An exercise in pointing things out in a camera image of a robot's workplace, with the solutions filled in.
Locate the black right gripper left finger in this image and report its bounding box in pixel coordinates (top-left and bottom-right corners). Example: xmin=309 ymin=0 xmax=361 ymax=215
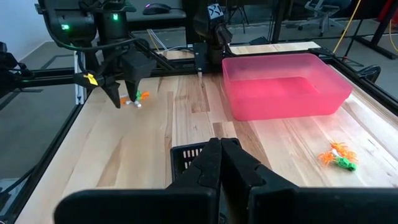
xmin=54 ymin=138 xmax=222 ymax=224

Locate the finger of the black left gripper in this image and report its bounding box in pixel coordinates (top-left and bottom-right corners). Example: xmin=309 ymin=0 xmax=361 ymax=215
xmin=121 ymin=50 xmax=157 ymax=102
xmin=73 ymin=72 xmax=121 ymax=109

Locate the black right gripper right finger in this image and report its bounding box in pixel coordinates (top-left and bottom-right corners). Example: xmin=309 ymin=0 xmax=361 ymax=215
xmin=221 ymin=138 xmax=398 ymax=224

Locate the yellow tape tag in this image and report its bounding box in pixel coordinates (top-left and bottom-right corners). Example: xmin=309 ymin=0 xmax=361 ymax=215
xmin=83 ymin=73 xmax=99 ymax=86

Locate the black slotted basket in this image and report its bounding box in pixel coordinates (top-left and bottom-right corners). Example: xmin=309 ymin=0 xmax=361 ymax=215
xmin=170 ymin=138 xmax=242 ymax=183

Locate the black computer mouse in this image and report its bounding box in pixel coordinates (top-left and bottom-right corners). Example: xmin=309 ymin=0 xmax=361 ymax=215
xmin=142 ymin=2 xmax=172 ymax=16

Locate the grey desk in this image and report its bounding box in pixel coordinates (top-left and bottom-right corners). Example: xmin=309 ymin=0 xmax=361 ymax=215
xmin=126 ymin=0 xmax=187 ymax=23

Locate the pink plastic bin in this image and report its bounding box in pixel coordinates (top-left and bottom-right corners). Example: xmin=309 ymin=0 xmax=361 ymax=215
xmin=221 ymin=53 xmax=354 ymax=122

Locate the black tripod stand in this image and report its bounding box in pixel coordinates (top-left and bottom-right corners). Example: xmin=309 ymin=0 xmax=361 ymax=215
xmin=341 ymin=0 xmax=398 ymax=60

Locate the office chair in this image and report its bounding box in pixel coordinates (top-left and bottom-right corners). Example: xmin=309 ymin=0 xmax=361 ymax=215
xmin=297 ymin=0 xmax=348 ymax=37

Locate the silver bracket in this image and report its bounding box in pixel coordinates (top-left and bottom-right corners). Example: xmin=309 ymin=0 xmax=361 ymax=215
xmin=73 ymin=51 xmax=88 ymax=105

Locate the black metal table frame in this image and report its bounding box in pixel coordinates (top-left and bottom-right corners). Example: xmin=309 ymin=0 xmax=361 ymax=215
xmin=0 ymin=42 xmax=398 ymax=224

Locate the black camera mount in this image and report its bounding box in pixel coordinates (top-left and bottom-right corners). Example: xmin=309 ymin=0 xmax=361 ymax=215
xmin=0 ymin=42 xmax=34 ymax=96

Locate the black frame foot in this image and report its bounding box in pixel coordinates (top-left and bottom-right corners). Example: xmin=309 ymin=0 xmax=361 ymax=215
xmin=355 ymin=64 xmax=382 ymax=83

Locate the yellow extension cable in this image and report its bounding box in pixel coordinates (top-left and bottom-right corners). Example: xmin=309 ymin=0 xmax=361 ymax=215
xmin=332 ymin=0 xmax=398 ymax=54

